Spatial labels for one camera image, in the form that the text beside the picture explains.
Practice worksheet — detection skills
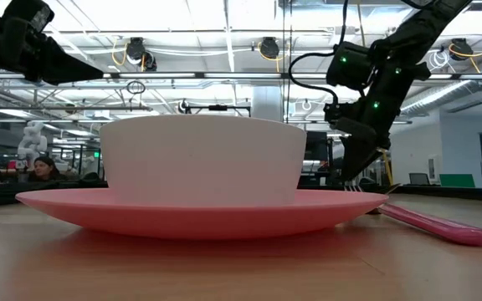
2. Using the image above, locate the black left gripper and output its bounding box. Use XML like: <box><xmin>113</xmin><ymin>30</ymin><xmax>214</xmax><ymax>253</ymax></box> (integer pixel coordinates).
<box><xmin>0</xmin><ymin>0</ymin><xmax>104</xmax><ymax>84</ymax></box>

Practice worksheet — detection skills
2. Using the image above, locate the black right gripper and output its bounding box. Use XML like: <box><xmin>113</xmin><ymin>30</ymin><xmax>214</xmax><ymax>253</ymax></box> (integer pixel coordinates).
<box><xmin>336</xmin><ymin>83</ymin><xmax>395</xmax><ymax>181</ymax></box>

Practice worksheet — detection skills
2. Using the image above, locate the fork with red handle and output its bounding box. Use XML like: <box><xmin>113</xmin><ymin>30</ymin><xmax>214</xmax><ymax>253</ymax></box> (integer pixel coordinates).
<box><xmin>343</xmin><ymin>183</ymin><xmax>482</xmax><ymax>247</ymax></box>

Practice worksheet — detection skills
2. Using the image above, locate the white small plate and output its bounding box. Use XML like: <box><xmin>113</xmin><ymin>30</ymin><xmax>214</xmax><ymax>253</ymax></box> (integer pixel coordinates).
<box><xmin>99</xmin><ymin>115</ymin><xmax>308</xmax><ymax>207</ymax></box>

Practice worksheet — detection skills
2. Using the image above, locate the red round plate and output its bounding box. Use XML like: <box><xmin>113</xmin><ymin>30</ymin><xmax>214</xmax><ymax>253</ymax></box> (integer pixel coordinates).
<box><xmin>14</xmin><ymin>186</ymin><xmax>389</xmax><ymax>241</ymax></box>

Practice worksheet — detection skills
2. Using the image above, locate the black monitor screen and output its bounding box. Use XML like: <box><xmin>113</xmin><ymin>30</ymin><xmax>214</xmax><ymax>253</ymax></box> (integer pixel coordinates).
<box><xmin>305</xmin><ymin>130</ymin><xmax>331</xmax><ymax>162</ymax></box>

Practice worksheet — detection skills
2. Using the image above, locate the green board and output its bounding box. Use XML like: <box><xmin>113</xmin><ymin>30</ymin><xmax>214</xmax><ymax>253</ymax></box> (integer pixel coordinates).
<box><xmin>438</xmin><ymin>173</ymin><xmax>476</xmax><ymax>189</ymax></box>

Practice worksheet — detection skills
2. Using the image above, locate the person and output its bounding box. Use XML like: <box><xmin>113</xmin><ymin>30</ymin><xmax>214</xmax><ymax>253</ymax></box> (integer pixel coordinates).
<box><xmin>27</xmin><ymin>156</ymin><xmax>69</xmax><ymax>183</ymax></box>

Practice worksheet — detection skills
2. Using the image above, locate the white building pillar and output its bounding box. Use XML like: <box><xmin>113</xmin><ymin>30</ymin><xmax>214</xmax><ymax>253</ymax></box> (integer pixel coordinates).
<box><xmin>250</xmin><ymin>86</ymin><xmax>286</xmax><ymax>123</ymax></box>

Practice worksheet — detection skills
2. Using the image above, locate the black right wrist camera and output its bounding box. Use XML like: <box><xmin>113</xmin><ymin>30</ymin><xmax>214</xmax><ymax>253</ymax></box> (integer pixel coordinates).
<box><xmin>323</xmin><ymin>102</ymin><xmax>353</xmax><ymax>126</ymax></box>

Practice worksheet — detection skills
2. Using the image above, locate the black cable reel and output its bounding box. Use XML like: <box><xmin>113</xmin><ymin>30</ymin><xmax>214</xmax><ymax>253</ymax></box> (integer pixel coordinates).
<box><xmin>126</xmin><ymin>36</ymin><xmax>158</xmax><ymax>72</ymax></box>
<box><xmin>259</xmin><ymin>36</ymin><xmax>280</xmax><ymax>59</ymax></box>
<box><xmin>449</xmin><ymin>37</ymin><xmax>474</xmax><ymax>62</ymax></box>

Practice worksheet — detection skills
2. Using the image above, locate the silver ventilation duct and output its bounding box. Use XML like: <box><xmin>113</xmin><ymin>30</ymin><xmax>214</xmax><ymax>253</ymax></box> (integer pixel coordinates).
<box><xmin>399</xmin><ymin>62</ymin><xmax>482</xmax><ymax>114</ymax></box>

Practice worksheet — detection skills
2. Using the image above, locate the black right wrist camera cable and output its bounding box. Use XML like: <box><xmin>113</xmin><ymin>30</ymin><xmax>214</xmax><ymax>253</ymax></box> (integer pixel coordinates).
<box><xmin>289</xmin><ymin>0</ymin><xmax>350</xmax><ymax>105</ymax></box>

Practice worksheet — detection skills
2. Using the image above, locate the black hanging cable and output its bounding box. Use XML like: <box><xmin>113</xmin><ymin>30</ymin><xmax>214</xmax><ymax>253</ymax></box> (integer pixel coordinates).
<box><xmin>287</xmin><ymin>0</ymin><xmax>293</xmax><ymax>125</ymax></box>
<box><xmin>281</xmin><ymin>0</ymin><xmax>287</xmax><ymax>123</ymax></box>

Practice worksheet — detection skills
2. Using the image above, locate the black robot rig frame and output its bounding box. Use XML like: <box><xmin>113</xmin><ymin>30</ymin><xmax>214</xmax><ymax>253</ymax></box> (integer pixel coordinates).
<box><xmin>183</xmin><ymin>104</ymin><xmax>253</xmax><ymax>118</ymax></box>

